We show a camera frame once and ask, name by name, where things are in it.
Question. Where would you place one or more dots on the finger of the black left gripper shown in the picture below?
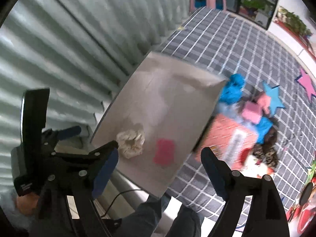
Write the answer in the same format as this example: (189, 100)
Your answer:
(68, 133)

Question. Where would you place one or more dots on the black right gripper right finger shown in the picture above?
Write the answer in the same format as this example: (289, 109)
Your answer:
(266, 215)

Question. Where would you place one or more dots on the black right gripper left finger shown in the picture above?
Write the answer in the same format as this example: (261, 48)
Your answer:
(104, 161)

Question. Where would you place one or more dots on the white dotted scrunchie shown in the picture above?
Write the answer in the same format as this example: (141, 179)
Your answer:
(131, 141)

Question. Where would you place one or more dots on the blue plush towel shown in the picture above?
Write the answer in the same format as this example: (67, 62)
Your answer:
(232, 91)

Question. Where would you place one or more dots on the pink foam sponge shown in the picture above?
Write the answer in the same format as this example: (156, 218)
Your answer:
(252, 112)

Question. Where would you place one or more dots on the light blue fluffy toy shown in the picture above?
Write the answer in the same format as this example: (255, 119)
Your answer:
(232, 111)

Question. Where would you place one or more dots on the operator left hand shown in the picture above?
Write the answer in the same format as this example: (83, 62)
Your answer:
(27, 204)

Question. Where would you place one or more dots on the black round disc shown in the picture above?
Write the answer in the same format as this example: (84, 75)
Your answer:
(305, 194)

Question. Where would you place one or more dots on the white red tissue pack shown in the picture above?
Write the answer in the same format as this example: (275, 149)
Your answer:
(254, 168)

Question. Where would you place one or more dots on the leopard print cloth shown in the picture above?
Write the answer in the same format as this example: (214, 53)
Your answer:
(266, 153)

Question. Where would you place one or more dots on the white storage box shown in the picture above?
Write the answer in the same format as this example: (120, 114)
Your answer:
(172, 99)

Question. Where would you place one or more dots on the blue jeans leg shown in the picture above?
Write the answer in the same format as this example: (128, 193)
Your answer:
(145, 219)

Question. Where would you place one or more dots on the pink red carton box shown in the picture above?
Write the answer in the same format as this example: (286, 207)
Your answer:
(230, 141)

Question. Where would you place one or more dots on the pale green curtain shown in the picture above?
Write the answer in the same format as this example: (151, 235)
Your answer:
(82, 50)

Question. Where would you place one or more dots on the grey checked blanket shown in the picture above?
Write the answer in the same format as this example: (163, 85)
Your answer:
(262, 110)

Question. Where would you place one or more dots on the blue cloth piece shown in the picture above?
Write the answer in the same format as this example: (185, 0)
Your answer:
(262, 129)

